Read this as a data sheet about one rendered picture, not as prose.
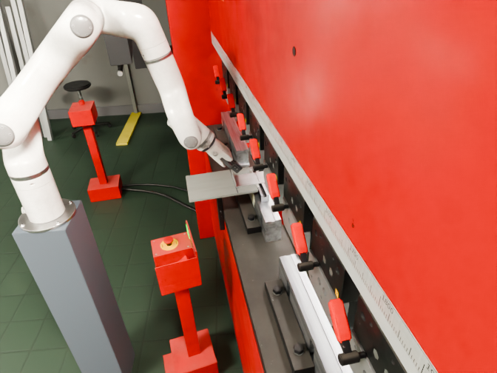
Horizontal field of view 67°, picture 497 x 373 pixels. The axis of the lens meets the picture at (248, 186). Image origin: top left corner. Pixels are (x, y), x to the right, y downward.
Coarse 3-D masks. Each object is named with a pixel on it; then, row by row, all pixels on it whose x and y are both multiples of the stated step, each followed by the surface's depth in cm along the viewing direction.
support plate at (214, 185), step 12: (192, 180) 151; (204, 180) 151; (216, 180) 150; (228, 180) 150; (192, 192) 143; (204, 192) 143; (216, 192) 143; (228, 192) 142; (240, 192) 142; (252, 192) 143
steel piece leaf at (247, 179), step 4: (232, 172) 150; (252, 172) 153; (232, 176) 151; (236, 176) 152; (240, 176) 151; (244, 176) 151; (248, 176) 151; (252, 176) 151; (256, 176) 151; (236, 180) 149; (240, 180) 149; (244, 180) 149; (248, 180) 149; (252, 180) 149; (256, 180) 149; (236, 184) 145; (240, 184) 146; (244, 184) 146; (248, 184) 146; (252, 184) 146
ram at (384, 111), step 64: (256, 0) 94; (320, 0) 56; (384, 0) 40; (448, 0) 31; (256, 64) 104; (320, 64) 59; (384, 64) 42; (448, 64) 32; (320, 128) 64; (384, 128) 44; (448, 128) 33; (320, 192) 68; (384, 192) 46; (448, 192) 34; (384, 256) 48; (448, 256) 36; (384, 320) 51; (448, 320) 37
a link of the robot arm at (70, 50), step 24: (72, 24) 97; (96, 24) 100; (48, 48) 103; (72, 48) 102; (24, 72) 106; (48, 72) 106; (24, 96) 107; (48, 96) 111; (0, 120) 105; (24, 120) 108; (0, 144) 107
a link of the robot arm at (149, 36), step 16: (96, 0) 110; (112, 0) 108; (112, 16) 108; (128, 16) 106; (144, 16) 107; (112, 32) 112; (128, 32) 109; (144, 32) 108; (160, 32) 111; (144, 48) 112; (160, 48) 112
